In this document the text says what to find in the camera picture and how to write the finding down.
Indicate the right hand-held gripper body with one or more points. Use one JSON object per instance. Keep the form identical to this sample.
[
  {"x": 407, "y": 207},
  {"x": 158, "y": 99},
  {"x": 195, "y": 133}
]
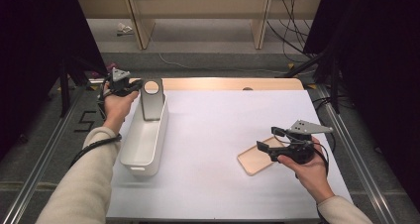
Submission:
[{"x": 302, "y": 149}]

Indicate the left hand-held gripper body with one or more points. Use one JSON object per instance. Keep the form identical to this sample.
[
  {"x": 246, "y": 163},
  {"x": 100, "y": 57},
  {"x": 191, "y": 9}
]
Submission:
[{"x": 119, "y": 85}]

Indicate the beige phone case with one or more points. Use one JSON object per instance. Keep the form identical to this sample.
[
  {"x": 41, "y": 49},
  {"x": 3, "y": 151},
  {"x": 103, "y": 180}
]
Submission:
[{"x": 254, "y": 161}]

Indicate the white plastic storage box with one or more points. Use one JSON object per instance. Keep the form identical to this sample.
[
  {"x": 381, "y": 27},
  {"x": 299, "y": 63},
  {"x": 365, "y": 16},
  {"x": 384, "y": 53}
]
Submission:
[{"x": 145, "y": 144}]

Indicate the person's left hand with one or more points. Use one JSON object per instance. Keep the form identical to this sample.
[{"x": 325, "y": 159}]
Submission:
[{"x": 115, "y": 110}]

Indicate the person's right hand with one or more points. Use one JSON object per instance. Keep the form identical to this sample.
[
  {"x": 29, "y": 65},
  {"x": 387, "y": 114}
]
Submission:
[{"x": 313, "y": 176}]

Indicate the pink object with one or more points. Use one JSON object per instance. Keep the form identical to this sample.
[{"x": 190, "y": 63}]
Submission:
[{"x": 98, "y": 74}]

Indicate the white table mat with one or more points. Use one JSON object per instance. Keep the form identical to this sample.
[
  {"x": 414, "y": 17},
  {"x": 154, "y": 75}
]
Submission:
[{"x": 224, "y": 134}]

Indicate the black metal stand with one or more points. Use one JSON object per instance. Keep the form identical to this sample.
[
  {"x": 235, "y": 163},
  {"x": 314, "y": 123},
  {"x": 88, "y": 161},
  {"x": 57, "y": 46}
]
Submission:
[
  {"x": 335, "y": 85},
  {"x": 64, "y": 85}
]

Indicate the crumpled white paper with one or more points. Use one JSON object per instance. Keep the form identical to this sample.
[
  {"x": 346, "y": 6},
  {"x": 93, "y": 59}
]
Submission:
[{"x": 124, "y": 28}]

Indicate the dark curtain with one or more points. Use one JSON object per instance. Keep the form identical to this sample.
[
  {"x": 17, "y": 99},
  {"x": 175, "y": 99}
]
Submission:
[
  {"x": 29, "y": 52},
  {"x": 383, "y": 68}
]

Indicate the light wooden shelf unit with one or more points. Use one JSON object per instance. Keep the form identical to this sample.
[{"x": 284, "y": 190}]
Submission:
[{"x": 198, "y": 6}]

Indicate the metal floor rail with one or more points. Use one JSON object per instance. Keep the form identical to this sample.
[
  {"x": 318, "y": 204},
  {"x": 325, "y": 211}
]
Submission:
[
  {"x": 355, "y": 158},
  {"x": 36, "y": 171}
]

